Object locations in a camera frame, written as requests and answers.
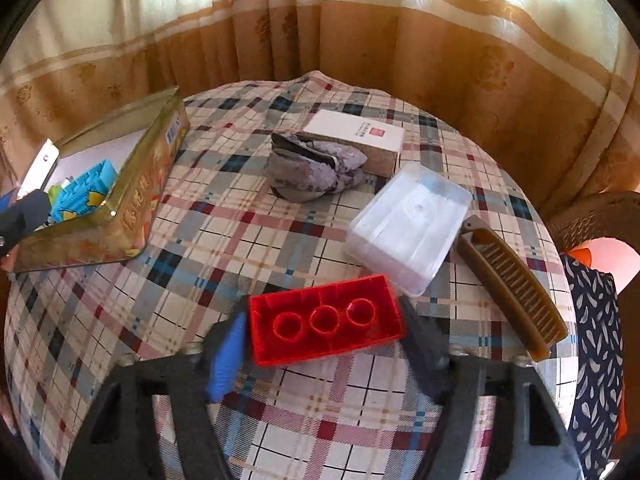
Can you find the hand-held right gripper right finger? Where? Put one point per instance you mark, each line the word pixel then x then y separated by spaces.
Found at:
pixel 425 352

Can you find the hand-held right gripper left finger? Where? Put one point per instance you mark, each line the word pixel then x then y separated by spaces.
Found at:
pixel 227 360

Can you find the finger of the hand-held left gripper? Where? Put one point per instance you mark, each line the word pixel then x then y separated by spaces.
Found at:
pixel 27 212

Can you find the teal blue building block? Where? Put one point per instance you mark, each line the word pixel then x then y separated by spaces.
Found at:
pixel 82 192

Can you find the red building block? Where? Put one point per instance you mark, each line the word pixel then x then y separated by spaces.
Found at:
pixel 325 342

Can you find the gold rectangular tin box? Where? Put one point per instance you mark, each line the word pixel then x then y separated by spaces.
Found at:
pixel 135 200

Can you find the brown plastic comb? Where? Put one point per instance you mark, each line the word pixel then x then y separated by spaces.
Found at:
pixel 510 285

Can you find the clear plastic box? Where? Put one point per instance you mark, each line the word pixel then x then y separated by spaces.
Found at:
pixel 410 230

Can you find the grey lace cloth pouch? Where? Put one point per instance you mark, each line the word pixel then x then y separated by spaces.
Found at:
pixel 310 170

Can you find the white box with red seal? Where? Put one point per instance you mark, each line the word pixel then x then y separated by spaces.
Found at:
pixel 350 130

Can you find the white paper liner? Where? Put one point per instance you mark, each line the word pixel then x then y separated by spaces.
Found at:
pixel 100 147

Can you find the navy patterned cushion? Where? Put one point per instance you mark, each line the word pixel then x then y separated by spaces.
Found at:
pixel 595 335

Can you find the orange object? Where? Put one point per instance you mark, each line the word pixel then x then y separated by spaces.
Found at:
pixel 582 257

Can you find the brown wicker chair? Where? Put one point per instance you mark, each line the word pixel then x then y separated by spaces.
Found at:
pixel 590 220

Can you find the beige and orange floral curtain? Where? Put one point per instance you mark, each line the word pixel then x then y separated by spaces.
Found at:
pixel 350 35

